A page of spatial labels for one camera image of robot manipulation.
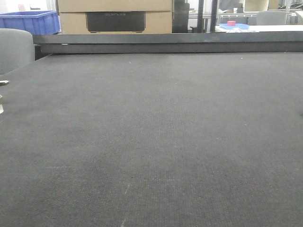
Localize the black conveyor belt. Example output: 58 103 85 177
0 52 303 227

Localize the large cardboard box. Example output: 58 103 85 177
56 0 173 35

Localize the blue tray on table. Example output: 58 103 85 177
219 23 250 30

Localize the white table background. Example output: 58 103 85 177
215 24 303 33

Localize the blue plastic crate background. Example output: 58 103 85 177
0 10 61 35

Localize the grey office chair left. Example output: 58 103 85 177
0 28 35 75

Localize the grey office chair background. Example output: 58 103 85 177
256 10 286 26

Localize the black vertical post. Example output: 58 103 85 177
196 0 204 33

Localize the black conveyor end rail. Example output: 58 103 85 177
33 31 303 54

